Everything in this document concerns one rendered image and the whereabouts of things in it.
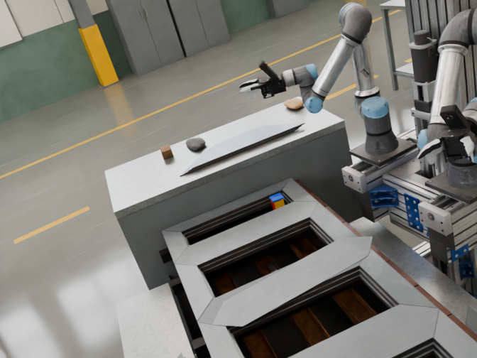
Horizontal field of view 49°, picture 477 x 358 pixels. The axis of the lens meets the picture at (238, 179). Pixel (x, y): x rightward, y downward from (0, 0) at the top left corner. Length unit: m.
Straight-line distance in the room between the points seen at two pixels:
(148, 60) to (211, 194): 7.80
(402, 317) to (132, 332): 1.13
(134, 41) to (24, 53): 2.02
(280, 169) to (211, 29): 8.13
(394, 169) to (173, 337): 1.24
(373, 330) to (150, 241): 1.36
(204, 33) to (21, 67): 3.50
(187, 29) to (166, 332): 8.76
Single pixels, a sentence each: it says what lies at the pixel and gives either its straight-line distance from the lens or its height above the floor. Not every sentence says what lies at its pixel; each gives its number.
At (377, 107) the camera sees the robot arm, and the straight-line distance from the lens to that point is 2.39.
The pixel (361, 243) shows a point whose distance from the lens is 2.18.
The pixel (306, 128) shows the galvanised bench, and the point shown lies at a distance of 2.87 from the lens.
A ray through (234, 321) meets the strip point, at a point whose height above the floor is 0.87.
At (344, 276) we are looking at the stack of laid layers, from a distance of 2.06.
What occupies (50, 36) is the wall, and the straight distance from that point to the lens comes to 10.61.
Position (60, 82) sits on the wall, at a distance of 10.71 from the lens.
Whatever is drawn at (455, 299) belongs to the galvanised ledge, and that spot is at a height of 0.68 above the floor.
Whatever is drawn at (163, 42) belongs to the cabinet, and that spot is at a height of 0.42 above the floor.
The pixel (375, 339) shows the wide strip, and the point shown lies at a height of 0.87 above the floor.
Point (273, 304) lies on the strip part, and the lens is 1.99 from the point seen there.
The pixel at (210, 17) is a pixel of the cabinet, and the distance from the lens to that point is 10.74.
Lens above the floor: 2.15
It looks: 26 degrees down
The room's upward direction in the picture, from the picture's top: 17 degrees counter-clockwise
